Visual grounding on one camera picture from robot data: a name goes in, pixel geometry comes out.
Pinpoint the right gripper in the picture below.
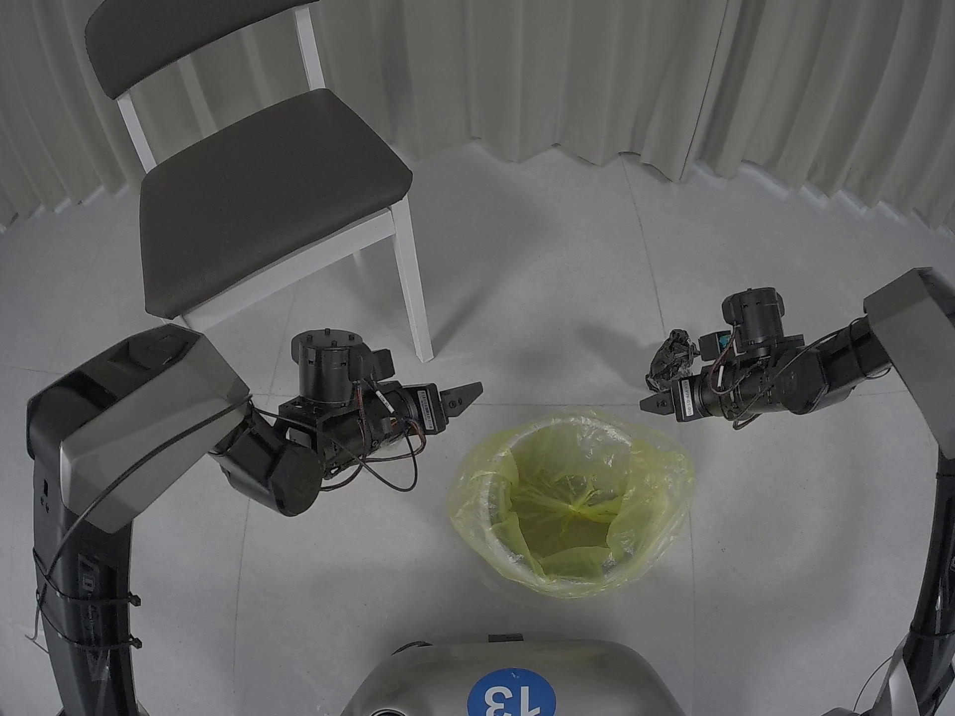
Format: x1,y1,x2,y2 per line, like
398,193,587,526
640,368,747,423

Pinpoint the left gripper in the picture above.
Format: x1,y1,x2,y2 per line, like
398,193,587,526
332,382,483,468

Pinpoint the black plastic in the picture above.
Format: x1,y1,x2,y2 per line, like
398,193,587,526
645,329,704,395

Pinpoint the yellow plastic bag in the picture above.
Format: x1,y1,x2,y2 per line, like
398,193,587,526
446,411,698,601

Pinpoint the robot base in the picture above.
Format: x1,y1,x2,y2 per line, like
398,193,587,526
347,632,683,716

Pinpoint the white trash bin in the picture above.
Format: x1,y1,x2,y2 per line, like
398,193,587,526
479,421,662,592

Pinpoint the white chair with grey cushions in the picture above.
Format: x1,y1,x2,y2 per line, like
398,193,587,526
84,0,435,363

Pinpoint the cream curtain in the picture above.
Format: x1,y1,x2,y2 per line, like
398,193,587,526
0,0,736,233
675,0,955,240

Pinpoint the black cable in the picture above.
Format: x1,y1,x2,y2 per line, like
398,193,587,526
317,433,432,492

